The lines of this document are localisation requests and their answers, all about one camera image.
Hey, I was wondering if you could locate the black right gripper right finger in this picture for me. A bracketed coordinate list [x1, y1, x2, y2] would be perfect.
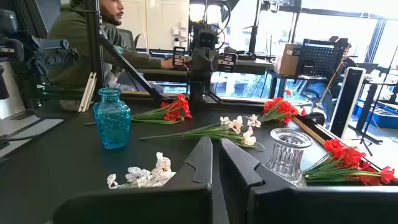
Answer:
[219, 138, 398, 224]

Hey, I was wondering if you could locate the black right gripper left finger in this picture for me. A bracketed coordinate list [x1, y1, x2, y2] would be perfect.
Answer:
[52, 136, 214, 224]

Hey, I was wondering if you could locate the white lacy flower bunch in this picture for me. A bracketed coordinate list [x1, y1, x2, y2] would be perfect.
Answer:
[106, 151, 177, 190]

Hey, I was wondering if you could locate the large-petal red flower bunch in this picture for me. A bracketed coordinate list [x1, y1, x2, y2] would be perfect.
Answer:
[83, 93, 193, 126]

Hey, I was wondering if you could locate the small-bloom red flower bunch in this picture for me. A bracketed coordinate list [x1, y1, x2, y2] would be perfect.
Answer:
[303, 138, 398, 187]
[259, 96, 308, 125]

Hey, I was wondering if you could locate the clear glass vase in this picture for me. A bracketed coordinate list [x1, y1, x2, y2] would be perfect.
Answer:
[265, 128, 313, 188]

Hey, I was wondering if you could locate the blue glass vase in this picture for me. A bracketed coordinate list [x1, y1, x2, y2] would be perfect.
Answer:
[93, 87, 132, 150]

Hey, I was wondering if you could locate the cream artificial flower bunch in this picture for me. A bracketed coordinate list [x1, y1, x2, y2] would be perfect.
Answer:
[139, 114, 265, 149]

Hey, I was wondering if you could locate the dark office chair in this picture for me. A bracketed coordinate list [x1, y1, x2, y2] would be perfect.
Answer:
[118, 28, 142, 52]

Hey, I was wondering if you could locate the cardboard box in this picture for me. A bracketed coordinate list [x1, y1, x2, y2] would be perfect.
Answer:
[273, 43, 302, 76]

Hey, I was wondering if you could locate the black tripod stand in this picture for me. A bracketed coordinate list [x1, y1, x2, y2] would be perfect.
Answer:
[349, 46, 398, 156]

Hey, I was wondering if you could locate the black perforated panel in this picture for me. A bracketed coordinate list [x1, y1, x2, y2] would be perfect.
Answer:
[294, 39, 349, 78]

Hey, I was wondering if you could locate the person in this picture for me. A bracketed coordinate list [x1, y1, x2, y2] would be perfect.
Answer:
[46, 0, 191, 94]
[307, 42, 358, 125]

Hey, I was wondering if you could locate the wooden pole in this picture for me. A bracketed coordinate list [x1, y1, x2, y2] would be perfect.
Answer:
[315, 54, 348, 111]

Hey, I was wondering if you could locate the black table mat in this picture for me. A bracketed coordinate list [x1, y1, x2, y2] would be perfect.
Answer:
[0, 102, 327, 224]

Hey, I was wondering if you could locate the blue plastic bin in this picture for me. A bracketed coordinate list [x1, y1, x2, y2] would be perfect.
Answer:
[353, 99, 398, 130]

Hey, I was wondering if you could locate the silver metal bracket plate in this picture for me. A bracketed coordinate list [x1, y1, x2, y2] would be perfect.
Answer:
[77, 72, 98, 113]

